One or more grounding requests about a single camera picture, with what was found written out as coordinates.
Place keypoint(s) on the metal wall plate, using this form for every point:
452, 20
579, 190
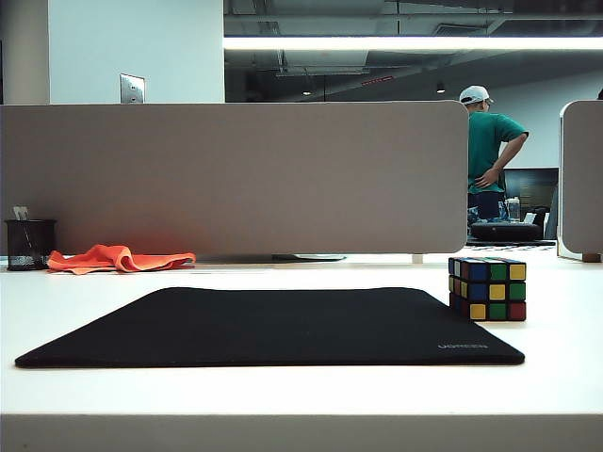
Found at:
132, 88

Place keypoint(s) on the black mesh pen holder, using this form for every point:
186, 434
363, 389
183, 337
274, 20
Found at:
28, 245

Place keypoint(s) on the white divider foot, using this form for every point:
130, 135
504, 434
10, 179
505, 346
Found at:
418, 258

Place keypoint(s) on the white cap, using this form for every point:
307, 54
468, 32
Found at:
473, 94

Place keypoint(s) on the multicoloured puzzle cube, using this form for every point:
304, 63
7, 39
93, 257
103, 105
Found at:
494, 292

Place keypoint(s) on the person in green shirt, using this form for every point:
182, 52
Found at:
487, 141

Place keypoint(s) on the large grey desk divider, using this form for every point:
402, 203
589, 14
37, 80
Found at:
235, 179

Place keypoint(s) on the black round cushion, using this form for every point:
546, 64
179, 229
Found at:
504, 231

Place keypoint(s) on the clear water bottle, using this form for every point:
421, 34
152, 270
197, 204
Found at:
513, 210

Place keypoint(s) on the red ceiling sign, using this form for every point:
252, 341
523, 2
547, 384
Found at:
377, 80

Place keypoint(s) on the brown divider foot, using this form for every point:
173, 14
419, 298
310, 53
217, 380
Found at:
591, 257

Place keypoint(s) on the orange cloth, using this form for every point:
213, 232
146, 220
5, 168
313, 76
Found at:
118, 259

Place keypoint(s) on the dark computer monitor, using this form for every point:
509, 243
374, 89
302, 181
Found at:
532, 186

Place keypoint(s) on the white item in pen holder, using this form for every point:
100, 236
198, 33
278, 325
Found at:
20, 213

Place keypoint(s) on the black fabric mouse pad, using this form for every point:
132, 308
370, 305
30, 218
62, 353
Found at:
282, 329

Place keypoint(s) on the grey desk divider white-edged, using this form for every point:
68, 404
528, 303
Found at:
584, 179

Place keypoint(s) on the black pendant lamp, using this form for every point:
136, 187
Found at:
440, 87

